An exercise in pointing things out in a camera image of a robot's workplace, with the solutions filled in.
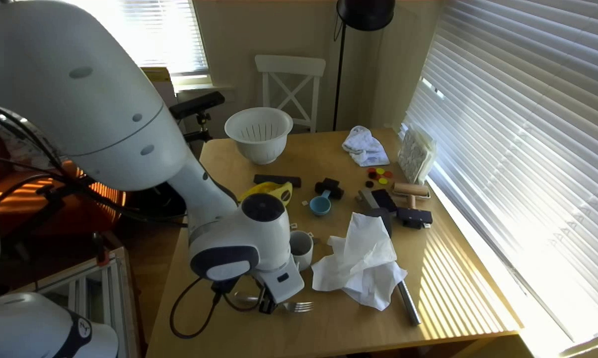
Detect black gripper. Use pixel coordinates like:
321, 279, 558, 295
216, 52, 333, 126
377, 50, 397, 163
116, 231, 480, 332
238, 273, 277, 316

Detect white slotted rack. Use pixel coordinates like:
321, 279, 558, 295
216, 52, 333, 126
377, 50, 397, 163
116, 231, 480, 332
395, 124, 438, 185

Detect small blue cup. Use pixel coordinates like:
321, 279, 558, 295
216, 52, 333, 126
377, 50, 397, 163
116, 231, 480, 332
307, 191, 335, 219

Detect black rectangular box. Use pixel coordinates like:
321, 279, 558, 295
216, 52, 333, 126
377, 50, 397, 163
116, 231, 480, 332
369, 187, 399, 217

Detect white window blinds large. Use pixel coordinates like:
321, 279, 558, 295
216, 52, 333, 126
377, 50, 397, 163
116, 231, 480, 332
401, 0, 598, 342

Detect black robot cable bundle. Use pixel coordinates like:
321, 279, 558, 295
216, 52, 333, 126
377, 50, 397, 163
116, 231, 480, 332
0, 102, 124, 225

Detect white ceramic mug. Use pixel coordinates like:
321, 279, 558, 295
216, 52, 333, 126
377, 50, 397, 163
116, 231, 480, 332
287, 229, 315, 271

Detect black stapler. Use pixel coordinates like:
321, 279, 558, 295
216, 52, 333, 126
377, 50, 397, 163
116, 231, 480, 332
395, 205, 434, 231

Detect yellow cloth with black badge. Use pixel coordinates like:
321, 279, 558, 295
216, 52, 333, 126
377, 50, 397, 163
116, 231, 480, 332
238, 181, 295, 209

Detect black floor lamp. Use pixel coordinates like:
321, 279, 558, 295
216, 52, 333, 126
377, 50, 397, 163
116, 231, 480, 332
331, 0, 399, 131

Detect white window blinds small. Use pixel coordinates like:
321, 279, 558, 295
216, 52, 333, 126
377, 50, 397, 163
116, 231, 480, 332
65, 0, 210, 78

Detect wooden block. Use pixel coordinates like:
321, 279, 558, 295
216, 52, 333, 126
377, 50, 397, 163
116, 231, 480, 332
389, 181, 432, 201

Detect crumpled white tissue paper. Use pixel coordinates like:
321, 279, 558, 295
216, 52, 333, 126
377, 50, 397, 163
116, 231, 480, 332
309, 211, 409, 312

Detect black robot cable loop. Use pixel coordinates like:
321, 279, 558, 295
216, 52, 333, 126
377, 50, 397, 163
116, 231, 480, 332
168, 273, 260, 340

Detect red and yellow small pieces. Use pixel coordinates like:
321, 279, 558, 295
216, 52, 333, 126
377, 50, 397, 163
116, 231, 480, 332
363, 165, 395, 189

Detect white wooden chair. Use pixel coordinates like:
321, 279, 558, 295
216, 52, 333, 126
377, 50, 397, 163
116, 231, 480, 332
252, 52, 327, 133

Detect white wire rack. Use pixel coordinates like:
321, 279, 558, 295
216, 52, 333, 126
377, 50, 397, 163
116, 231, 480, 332
17, 247, 138, 358

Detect black office chair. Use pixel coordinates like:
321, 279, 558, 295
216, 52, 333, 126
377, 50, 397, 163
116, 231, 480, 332
166, 90, 228, 145

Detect white plastic colander bowl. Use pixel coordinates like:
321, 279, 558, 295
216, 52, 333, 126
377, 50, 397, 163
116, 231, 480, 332
222, 106, 295, 167

